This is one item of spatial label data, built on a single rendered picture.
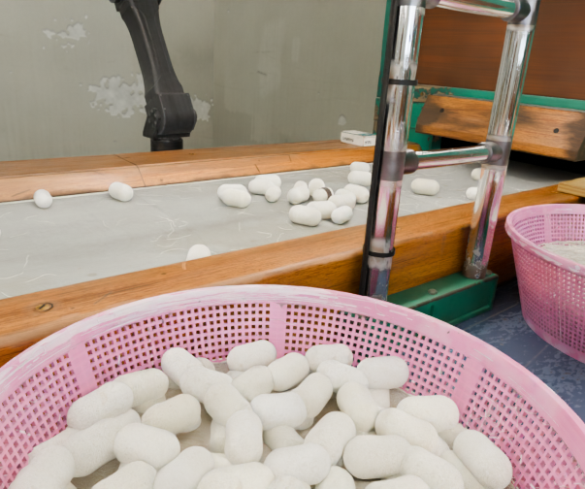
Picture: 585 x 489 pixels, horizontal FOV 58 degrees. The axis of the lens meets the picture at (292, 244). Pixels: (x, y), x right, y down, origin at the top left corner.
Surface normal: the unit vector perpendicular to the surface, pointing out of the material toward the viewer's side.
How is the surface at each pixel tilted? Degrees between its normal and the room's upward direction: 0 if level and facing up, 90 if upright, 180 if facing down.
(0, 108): 90
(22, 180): 45
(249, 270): 0
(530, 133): 66
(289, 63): 90
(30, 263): 0
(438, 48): 90
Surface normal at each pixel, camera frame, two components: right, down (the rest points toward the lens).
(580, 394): 0.06, -0.94
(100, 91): 0.68, 0.29
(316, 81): -0.73, 0.19
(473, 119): -0.70, -0.21
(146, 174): 0.48, -0.45
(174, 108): 0.62, -0.21
